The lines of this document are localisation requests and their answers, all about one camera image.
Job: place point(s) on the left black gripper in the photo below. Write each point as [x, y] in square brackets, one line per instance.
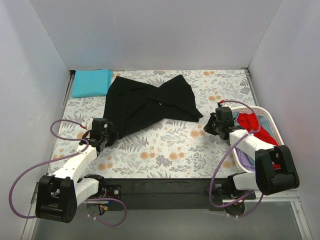
[110, 136]

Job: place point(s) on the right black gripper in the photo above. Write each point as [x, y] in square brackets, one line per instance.
[212, 125]

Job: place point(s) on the black t shirt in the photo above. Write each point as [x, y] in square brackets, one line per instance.
[131, 106]

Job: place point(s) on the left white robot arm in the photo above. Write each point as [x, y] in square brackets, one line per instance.
[60, 193]

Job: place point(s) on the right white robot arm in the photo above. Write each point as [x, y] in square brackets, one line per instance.
[274, 167]

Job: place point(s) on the red t shirt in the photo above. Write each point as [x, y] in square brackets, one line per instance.
[249, 122]

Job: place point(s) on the white laundry basket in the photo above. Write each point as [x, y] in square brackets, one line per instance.
[257, 111]

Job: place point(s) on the blue t shirt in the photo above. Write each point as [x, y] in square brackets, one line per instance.
[249, 122]

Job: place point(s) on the lilac t shirt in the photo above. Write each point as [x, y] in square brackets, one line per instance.
[246, 161]

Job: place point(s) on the floral tablecloth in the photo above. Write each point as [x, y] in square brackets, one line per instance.
[176, 148]

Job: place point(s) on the folded teal t shirt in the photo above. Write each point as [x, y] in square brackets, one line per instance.
[91, 83]

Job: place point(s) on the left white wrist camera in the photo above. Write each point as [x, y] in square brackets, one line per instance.
[88, 122]

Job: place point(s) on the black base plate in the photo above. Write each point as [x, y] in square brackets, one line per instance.
[167, 193]

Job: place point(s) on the aluminium frame rail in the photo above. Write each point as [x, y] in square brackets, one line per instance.
[277, 217]

